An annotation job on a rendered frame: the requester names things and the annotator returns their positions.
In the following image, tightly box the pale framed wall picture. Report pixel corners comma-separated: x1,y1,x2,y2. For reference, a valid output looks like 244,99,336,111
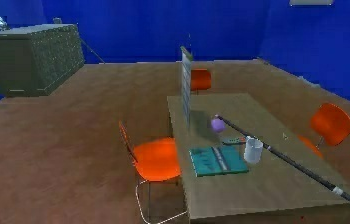
289,0,335,7

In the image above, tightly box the black rod with white bands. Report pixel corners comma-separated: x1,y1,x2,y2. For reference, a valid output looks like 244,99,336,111
214,113,350,215

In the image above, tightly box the teal book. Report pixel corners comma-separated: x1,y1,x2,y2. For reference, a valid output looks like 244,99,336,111
188,145,250,178

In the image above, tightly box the purple round vase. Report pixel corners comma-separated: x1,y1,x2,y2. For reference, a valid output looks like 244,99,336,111
210,115,227,134

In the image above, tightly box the grey upright slatted panel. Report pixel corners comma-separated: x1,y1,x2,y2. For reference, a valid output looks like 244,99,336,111
179,45,195,132

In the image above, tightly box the orange chair with wire legs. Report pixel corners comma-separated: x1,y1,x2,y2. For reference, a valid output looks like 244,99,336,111
117,120,189,224
296,102,350,160
189,68,213,96

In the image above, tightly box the dark remote control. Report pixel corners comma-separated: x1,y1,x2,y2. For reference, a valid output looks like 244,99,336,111
221,135,248,146

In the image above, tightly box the grey-green chest of drawers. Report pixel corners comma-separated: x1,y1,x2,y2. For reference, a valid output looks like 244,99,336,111
0,23,86,98

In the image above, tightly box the white translucent cup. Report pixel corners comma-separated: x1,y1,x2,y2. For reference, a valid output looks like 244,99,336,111
243,135,264,165

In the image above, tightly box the olive wooden table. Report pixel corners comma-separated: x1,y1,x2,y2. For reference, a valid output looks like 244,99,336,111
166,92,350,224

